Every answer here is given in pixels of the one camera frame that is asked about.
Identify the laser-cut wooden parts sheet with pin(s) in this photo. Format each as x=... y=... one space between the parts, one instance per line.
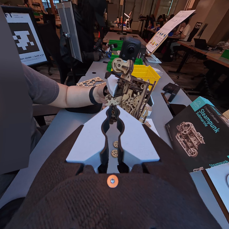
x=99 y=80

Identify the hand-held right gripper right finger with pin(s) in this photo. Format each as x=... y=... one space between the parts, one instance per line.
x=137 y=143

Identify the black framed marker sign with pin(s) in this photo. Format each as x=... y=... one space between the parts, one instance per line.
x=26 y=19

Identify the person's left forearm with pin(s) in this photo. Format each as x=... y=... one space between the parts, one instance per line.
x=75 y=96

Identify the person's left hand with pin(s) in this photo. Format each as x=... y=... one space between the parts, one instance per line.
x=100 y=94

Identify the dark pen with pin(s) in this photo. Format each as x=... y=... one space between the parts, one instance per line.
x=168 y=104

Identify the black power tool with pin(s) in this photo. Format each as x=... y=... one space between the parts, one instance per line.
x=97 y=44

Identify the wooden mechanical submarine model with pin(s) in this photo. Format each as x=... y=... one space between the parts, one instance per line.
x=132 y=93

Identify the grey flat panel light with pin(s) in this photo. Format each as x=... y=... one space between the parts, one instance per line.
x=71 y=26

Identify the printed instruction booklet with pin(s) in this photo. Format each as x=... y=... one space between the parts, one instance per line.
x=153 y=128

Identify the black model kit box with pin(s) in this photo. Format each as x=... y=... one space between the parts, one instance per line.
x=211 y=152

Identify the white plastic stand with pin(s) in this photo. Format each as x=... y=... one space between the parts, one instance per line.
x=153 y=59

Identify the black lamp stand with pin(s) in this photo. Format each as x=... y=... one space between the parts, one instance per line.
x=122 y=33

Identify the yellow plastic bin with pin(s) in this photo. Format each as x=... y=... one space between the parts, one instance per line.
x=146 y=73

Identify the black wristband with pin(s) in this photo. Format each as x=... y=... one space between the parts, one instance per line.
x=92 y=94

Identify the black laptop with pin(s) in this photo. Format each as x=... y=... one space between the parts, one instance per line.
x=201 y=43

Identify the white instruction poster board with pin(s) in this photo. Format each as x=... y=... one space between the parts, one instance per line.
x=171 y=26

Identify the round wooden wheel disc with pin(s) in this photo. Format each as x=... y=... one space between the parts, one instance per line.
x=116 y=144
x=114 y=153

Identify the black padded mat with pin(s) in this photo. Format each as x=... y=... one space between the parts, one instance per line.
x=84 y=109

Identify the black adapter box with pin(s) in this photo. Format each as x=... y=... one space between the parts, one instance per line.
x=170 y=87

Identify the long wooden desk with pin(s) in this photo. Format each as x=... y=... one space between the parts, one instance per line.
x=214 y=57

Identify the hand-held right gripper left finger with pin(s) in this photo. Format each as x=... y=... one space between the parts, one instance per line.
x=85 y=143

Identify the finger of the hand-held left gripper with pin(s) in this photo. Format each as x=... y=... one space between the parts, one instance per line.
x=151 y=97
x=112 y=85

